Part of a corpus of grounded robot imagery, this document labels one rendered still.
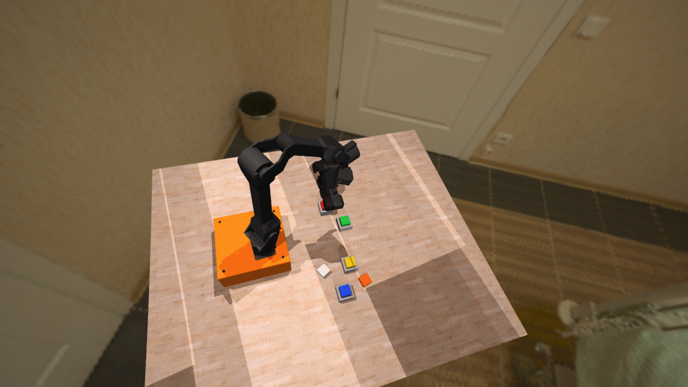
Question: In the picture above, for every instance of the blue button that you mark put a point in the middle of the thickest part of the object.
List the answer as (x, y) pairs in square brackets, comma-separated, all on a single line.
[(344, 292)]

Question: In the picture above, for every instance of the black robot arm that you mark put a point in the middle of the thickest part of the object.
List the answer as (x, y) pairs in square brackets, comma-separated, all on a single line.
[(264, 227)]

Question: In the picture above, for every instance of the white square block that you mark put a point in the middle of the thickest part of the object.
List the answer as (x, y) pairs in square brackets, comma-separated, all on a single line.
[(323, 270)]

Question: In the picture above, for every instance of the green button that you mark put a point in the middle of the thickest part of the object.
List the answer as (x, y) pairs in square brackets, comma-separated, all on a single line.
[(344, 223)]

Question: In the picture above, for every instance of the red button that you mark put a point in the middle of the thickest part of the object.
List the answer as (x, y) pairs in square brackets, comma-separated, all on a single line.
[(322, 209)]

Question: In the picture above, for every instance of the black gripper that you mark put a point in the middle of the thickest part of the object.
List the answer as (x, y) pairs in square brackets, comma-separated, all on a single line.
[(331, 199)]

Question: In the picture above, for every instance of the yellow button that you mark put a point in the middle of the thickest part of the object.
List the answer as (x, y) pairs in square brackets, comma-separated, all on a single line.
[(349, 264)]

